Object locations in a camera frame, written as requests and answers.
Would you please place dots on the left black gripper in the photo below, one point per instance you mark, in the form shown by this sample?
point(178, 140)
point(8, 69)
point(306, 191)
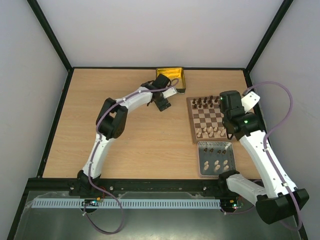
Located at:
point(159, 104)

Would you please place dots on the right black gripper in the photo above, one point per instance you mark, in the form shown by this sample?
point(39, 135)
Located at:
point(229, 127)

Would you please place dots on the gold tin box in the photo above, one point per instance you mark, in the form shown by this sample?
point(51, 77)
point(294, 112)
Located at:
point(174, 73)

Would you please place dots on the wooden chess board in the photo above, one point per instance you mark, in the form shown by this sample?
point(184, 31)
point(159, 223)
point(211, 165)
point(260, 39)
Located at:
point(206, 119)

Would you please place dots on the silver metal tray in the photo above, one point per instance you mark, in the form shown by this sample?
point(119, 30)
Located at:
point(211, 157)

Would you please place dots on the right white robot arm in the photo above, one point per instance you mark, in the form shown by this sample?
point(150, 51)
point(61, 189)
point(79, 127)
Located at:
point(279, 197)

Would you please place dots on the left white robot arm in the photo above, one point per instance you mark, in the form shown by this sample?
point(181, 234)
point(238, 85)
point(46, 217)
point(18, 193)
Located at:
point(112, 118)

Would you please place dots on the light pawn in tray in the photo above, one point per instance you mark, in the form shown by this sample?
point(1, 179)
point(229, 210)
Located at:
point(225, 165)
point(217, 166)
point(206, 166)

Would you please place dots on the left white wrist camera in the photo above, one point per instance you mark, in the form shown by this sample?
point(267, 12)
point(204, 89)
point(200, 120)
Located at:
point(169, 92)

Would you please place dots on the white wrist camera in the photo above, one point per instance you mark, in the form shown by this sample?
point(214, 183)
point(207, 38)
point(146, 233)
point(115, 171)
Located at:
point(250, 100)
point(169, 92)

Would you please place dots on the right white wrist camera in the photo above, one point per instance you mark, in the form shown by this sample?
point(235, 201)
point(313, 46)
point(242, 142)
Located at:
point(250, 100)

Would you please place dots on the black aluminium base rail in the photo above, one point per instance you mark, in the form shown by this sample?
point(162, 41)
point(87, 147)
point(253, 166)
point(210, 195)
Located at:
point(204, 187)

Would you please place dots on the white slotted cable duct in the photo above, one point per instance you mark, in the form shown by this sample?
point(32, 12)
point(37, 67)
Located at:
point(64, 203)

